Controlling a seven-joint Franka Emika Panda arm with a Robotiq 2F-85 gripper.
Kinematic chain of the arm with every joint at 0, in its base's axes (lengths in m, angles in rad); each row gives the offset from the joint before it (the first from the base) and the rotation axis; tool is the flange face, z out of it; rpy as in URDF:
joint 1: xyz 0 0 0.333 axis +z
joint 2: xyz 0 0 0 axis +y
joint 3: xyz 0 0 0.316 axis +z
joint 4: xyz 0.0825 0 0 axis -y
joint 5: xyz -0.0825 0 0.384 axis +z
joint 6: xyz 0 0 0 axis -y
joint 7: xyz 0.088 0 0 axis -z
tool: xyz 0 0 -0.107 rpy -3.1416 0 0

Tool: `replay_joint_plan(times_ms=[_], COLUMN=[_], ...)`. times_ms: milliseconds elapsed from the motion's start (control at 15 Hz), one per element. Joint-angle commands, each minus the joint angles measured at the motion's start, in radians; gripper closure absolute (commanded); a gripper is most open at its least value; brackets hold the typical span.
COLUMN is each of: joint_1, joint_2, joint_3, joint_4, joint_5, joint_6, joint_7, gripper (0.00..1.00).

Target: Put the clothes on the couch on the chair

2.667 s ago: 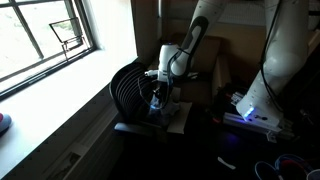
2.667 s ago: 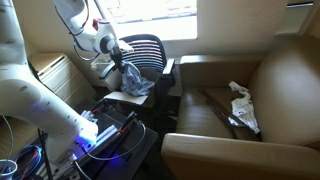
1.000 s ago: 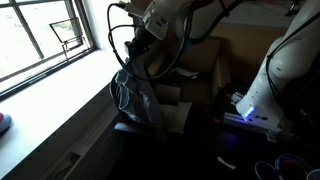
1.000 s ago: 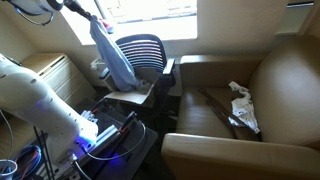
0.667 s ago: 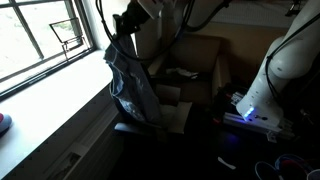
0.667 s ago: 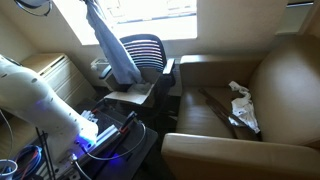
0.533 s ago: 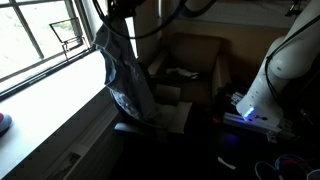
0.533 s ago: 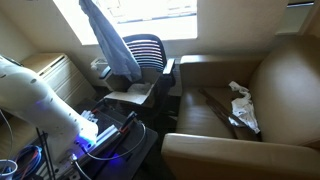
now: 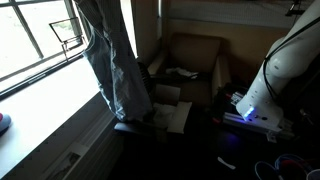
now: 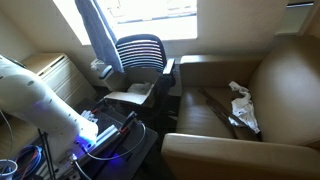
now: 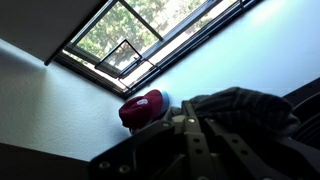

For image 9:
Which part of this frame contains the open hinged window pane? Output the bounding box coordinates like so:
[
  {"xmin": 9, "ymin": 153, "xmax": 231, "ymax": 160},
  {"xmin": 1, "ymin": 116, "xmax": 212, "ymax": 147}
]
[{"xmin": 48, "ymin": 17, "xmax": 91, "ymax": 61}]

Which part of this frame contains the open cardboard box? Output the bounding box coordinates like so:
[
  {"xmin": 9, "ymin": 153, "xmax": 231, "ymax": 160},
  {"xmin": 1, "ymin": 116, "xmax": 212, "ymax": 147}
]
[{"xmin": 143, "ymin": 83, "xmax": 194, "ymax": 143}]

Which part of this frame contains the black camera stand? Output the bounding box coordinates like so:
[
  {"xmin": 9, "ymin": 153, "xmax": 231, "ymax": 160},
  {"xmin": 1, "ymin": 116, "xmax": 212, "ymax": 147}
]
[{"xmin": 284, "ymin": 0, "xmax": 309, "ymax": 18}]

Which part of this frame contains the black slatted office chair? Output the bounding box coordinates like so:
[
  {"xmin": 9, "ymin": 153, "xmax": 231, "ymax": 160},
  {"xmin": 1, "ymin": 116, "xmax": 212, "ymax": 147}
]
[{"xmin": 114, "ymin": 60, "xmax": 174, "ymax": 141}]

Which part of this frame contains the dark framed window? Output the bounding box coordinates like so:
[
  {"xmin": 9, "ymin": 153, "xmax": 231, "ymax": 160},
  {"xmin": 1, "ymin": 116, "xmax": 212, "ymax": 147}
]
[{"xmin": 0, "ymin": 0, "xmax": 98, "ymax": 101}]

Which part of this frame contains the black robot table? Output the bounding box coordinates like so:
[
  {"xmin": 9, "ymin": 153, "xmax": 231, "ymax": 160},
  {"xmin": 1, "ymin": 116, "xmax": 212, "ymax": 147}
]
[{"xmin": 199, "ymin": 109, "xmax": 320, "ymax": 180}]

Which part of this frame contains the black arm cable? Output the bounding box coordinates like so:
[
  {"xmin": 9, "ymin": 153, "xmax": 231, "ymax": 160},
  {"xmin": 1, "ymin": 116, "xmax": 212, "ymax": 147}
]
[{"xmin": 262, "ymin": 16, "xmax": 320, "ymax": 101}]

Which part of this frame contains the red and blue cap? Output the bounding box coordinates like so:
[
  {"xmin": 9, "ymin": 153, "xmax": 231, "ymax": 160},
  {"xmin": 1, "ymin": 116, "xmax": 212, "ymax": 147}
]
[{"xmin": 0, "ymin": 113, "xmax": 13, "ymax": 136}]

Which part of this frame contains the black clamp red handle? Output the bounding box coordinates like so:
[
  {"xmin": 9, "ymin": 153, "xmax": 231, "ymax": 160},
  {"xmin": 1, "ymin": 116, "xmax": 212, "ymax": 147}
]
[{"xmin": 208, "ymin": 113, "xmax": 224, "ymax": 125}]

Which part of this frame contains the blue coiled cable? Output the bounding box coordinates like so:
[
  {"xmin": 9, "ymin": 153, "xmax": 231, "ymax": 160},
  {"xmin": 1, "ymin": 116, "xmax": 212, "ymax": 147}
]
[{"xmin": 254, "ymin": 153, "xmax": 314, "ymax": 180}]

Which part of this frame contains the blue striped shirt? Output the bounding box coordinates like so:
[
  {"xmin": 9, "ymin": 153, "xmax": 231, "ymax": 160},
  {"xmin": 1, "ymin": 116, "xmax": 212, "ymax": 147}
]
[{"xmin": 73, "ymin": 0, "xmax": 155, "ymax": 123}]

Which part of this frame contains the white printed garment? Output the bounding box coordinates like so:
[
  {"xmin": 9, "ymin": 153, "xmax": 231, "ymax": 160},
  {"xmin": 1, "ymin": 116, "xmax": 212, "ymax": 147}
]
[{"xmin": 165, "ymin": 67, "xmax": 199, "ymax": 79}]

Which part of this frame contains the tan leather couch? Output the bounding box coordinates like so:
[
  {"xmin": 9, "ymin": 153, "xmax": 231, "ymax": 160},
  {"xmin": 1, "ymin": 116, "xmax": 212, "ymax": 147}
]
[{"xmin": 146, "ymin": 31, "xmax": 233, "ymax": 108}]

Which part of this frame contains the small white scrap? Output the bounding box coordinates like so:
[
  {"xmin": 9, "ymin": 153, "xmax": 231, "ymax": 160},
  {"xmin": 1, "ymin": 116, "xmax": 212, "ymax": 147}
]
[{"xmin": 217, "ymin": 156, "xmax": 237, "ymax": 170}]

